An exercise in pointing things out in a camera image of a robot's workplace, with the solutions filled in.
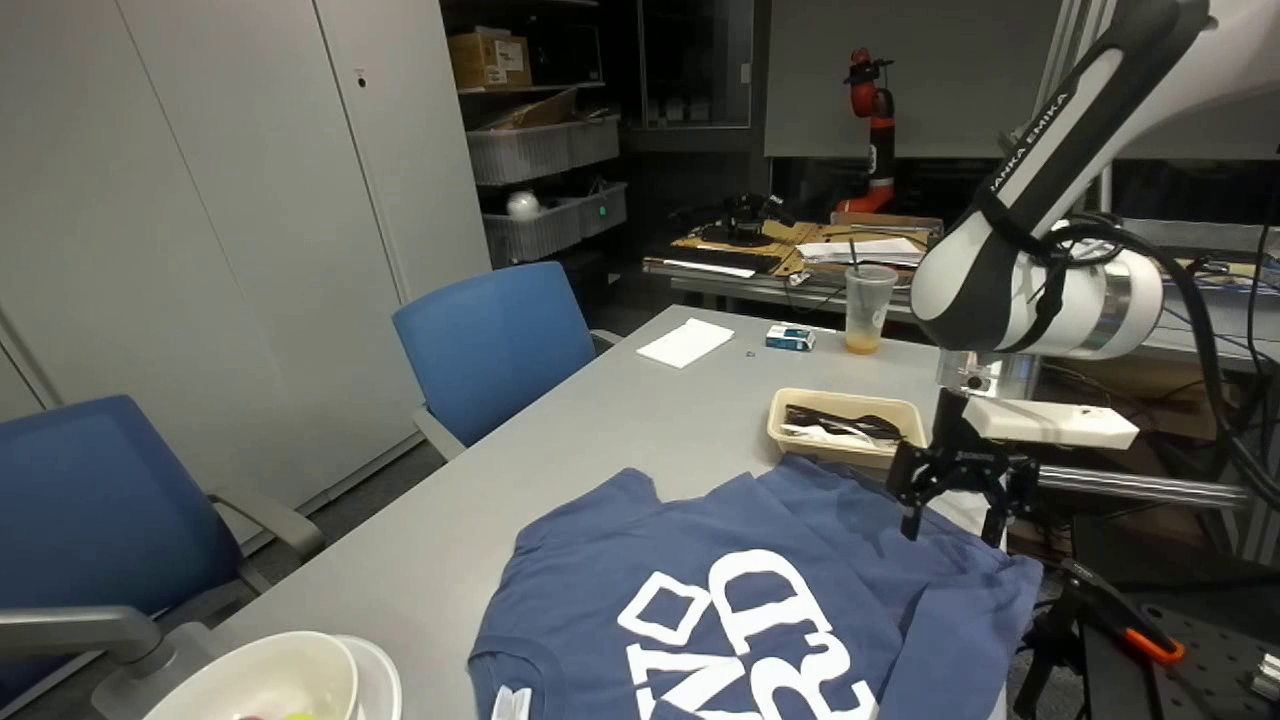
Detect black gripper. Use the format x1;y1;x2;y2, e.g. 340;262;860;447
889;387;1039;543

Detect blue t-shirt white print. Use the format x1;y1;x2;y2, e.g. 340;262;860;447
467;462;1039;720

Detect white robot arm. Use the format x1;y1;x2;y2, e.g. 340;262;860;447
911;0;1280;503

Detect beige cutlery tray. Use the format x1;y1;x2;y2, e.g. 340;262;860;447
765;387;930;467

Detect plastic cup with drink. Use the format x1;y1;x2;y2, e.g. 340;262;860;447
845;265;898;351

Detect small blue box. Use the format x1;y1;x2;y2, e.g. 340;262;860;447
765;326;818;351

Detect orange black clamp right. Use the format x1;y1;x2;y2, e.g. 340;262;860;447
1057;560;1190;667

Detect white paper sheet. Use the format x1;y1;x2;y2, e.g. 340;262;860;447
644;322;732;369

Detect blue chair far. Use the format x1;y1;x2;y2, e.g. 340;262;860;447
394;262;616;462

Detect blue chair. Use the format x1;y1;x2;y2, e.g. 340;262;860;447
0;395;324;708
394;262;616;462

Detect grey storage shelf bins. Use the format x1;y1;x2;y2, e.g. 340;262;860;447
445;0;630;265

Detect white plate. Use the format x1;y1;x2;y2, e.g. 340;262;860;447
343;636;405;720

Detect white bowl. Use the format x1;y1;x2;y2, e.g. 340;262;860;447
144;634;362;720

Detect blue chair near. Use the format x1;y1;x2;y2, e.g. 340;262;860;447
0;395;324;708

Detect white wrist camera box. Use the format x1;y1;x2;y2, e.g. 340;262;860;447
963;395;1142;447

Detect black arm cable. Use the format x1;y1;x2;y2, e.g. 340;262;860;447
983;195;1280;514

